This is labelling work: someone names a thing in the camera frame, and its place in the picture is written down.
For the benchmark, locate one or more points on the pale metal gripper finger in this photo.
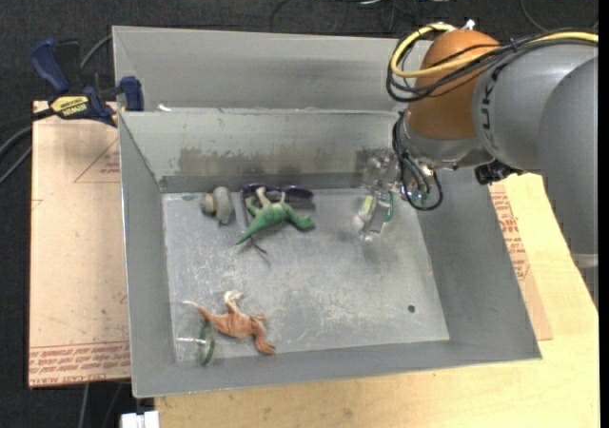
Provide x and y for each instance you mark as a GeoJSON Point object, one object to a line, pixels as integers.
{"type": "Point", "coordinates": [379, 218]}
{"type": "Point", "coordinates": [365, 225]}

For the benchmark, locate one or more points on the grey metal bin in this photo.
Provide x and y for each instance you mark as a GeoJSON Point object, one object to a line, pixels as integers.
{"type": "Point", "coordinates": [309, 274]}

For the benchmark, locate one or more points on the purple sunglasses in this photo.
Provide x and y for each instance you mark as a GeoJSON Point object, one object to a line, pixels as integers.
{"type": "Point", "coordinates": [295, 192]}

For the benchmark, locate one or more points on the green toy dinosaur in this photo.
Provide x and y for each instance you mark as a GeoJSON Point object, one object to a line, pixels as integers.
{"type": "Point", "coordinates": [269, 219]}

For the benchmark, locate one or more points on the grey beige rounded toy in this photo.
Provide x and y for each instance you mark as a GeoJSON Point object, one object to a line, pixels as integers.
{"type": "Point", "coordinates": [218, 203]}

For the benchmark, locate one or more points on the brown toy dinosaur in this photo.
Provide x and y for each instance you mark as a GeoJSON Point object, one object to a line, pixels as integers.
{"type": "Point", "coordinates": [235, 324]}

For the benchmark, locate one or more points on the brown cardboard board, red print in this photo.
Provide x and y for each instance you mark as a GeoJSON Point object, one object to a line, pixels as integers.
{"type": "Point", "coordinates": [76, 245]}

